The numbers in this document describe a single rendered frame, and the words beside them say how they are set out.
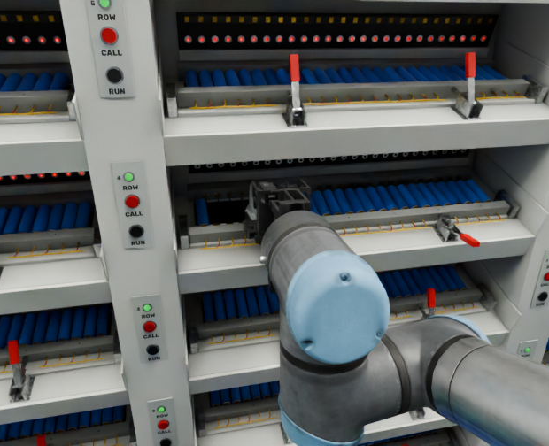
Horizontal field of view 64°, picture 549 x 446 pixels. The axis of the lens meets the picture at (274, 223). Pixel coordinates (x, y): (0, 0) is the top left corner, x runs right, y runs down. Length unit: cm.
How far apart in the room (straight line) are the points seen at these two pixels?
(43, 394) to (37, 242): 24
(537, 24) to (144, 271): 73
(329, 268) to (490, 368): 17
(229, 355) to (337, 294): 45
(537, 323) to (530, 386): 58
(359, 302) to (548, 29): 61
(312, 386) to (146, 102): 38
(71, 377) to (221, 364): 24
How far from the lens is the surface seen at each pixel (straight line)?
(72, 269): 70
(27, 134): 63
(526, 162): 88
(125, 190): 60
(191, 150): 60
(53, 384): 82
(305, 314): 38
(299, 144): 62
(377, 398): 48
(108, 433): 95
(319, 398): 45
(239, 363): 79
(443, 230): 78
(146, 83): 57
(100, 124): 59
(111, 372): 81
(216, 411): 94
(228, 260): 67
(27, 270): 72
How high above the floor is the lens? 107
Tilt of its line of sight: 24 degrees down
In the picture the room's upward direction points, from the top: straight up
